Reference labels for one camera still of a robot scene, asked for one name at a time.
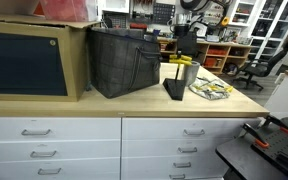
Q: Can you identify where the grey translucent cup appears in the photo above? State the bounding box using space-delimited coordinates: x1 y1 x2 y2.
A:
182 60 201 87

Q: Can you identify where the large yellow T-handle hex key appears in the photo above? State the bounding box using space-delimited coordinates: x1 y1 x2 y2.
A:
197 77 234 93

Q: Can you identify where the black mesh crate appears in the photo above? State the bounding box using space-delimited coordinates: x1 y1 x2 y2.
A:
101 10 127 30

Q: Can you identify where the orange storage bin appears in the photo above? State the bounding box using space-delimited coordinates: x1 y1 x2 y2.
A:
203 56 219 68
206 47 228 57

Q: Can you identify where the red toolbox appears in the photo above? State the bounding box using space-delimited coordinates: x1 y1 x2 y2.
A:
129 22 149 31

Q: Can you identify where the black office chair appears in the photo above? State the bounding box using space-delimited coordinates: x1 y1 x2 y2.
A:
176 30 199 57
231 39 288 92

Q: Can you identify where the white glass-door cabinet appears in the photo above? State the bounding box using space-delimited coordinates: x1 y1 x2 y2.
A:
248 0 288 52

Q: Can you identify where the dark round bag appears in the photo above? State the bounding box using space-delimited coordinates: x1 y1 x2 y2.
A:
223 62 241 77

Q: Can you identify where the white wall cabinet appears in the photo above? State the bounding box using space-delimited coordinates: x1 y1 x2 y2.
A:
97 0 132 15

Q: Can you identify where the small yellow T-handle hex key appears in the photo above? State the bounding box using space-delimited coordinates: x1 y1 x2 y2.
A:
210 82 226 90
199 84 219 92

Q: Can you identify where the white wood-topped side cabinet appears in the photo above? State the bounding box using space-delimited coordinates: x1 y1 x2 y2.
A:
263 69 288 120

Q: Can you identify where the orange triangular object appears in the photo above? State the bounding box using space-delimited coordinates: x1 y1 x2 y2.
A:
32 0 47 17

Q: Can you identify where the silver drawer handle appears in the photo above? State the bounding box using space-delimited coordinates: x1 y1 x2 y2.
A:
172 161 193 169
20 128 52 137
168 173 187 180
182 128 206 137
29 150 58 159
177 146 199 155
36 167 63 176

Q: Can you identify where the black wedge tool stand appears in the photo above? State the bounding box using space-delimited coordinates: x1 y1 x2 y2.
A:
161 77 187 102

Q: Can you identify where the black orange-tipped clamp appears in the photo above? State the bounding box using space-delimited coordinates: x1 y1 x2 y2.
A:
261 114 288 136
241 122 271 150

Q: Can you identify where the grey plaid tote bag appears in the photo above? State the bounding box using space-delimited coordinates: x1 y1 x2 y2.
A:
87 27 163 100

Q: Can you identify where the large cardboard box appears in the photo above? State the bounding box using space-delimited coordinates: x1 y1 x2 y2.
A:
0 13 101 103

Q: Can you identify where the black side table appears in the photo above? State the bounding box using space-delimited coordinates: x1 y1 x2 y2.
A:
215 114 288 180

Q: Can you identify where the black pegboard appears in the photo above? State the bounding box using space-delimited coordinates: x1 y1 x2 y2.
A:
151 2 177 26

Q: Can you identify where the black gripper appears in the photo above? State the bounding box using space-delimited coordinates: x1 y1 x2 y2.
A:
172 23 194 56

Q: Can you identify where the black wall tool rack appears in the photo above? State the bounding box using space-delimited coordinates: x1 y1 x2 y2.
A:
131 0 153 20

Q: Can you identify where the white drawer cabinet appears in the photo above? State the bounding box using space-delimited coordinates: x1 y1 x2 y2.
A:
0 116 262 180

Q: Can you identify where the red plastic bag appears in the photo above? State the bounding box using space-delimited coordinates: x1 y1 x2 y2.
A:
38 0 99 23

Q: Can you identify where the wooden shelf unit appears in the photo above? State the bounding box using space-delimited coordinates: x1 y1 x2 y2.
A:
156 35 256 76

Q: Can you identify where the white open shelf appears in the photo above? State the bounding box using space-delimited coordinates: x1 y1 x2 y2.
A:
228 0 262 28

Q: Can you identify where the black perforated board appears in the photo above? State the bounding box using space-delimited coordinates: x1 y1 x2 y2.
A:
250 127 288 180

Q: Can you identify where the yellow round object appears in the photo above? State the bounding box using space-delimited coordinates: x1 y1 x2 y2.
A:
219 16 231 28

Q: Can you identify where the white crumpled cloth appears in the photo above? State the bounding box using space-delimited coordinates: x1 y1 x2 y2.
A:
188 76 234 101

